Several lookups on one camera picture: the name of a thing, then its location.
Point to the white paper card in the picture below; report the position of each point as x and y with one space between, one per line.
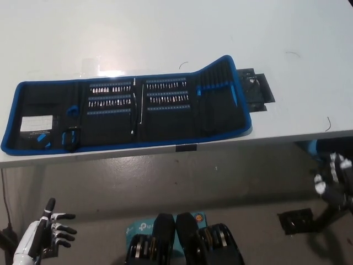
36 122

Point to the blue triangle pick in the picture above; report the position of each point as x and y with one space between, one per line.
41 137
47 145

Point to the black flexible shaft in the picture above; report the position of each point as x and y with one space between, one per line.
134 110

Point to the black table leg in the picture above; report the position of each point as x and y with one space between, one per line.
331 214

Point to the black tape patch on table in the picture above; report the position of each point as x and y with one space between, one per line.
256 88

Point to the long blue pry tool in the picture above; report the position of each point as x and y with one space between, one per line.
234 95

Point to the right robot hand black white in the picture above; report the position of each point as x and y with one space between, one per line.
335 171

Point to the short black tape strip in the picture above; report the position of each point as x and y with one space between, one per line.
186 148

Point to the blue-edged black fabric toolkit case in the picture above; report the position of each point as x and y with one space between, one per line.
110 124

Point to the black tape patch on floor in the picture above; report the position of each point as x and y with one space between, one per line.
296 222

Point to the black box on floor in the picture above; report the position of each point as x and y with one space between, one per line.
7 238

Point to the blue object under table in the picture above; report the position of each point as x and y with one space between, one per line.
310 149

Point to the teal tp-link box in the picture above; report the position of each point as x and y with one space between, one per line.
140 229

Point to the thin silver extension rod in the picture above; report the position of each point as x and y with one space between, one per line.
142 105

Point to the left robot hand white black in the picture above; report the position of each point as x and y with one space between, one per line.
41 234

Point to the blue suction cup tool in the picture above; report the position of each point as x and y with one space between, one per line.
72 110

